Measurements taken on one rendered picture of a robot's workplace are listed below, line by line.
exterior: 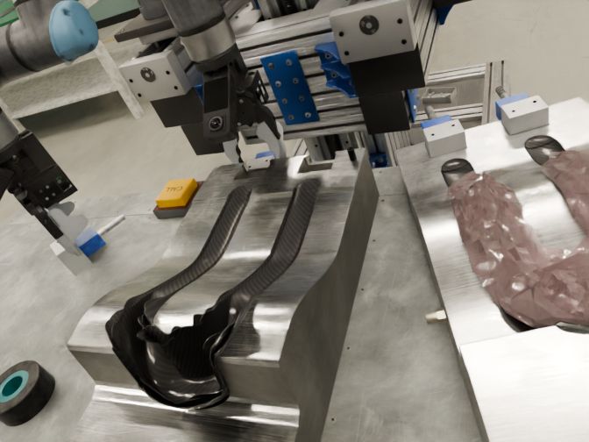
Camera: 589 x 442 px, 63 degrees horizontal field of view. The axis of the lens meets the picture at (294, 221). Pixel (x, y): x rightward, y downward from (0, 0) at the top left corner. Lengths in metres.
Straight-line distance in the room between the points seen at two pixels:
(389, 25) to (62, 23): 0.51
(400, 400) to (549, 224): 0.23
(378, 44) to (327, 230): 0.42
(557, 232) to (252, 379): 0.32
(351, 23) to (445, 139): 0.31
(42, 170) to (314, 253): 0.49
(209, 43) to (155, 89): 0.43
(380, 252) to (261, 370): 0.28
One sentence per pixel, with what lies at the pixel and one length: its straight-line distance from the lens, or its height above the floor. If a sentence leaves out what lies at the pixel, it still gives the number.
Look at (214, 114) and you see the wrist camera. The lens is 0.74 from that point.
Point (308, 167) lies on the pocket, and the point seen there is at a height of 0.87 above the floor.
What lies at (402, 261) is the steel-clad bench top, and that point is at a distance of 0.65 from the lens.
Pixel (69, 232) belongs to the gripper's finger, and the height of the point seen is 0.88.
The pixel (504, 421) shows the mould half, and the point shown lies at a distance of 0.40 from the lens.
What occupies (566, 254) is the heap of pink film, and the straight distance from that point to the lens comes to 0.51.
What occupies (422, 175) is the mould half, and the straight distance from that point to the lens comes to 0.68.
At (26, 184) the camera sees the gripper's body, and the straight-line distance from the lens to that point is 0.87.
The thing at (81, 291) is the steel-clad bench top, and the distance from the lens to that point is 0.91.
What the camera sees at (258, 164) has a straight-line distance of 0.84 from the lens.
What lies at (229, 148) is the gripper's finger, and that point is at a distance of 0.84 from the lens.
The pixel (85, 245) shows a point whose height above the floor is 0.84.
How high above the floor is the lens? 1.27
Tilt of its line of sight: 37 degrees down
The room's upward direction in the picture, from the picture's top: 24 degrees counter-clockwise
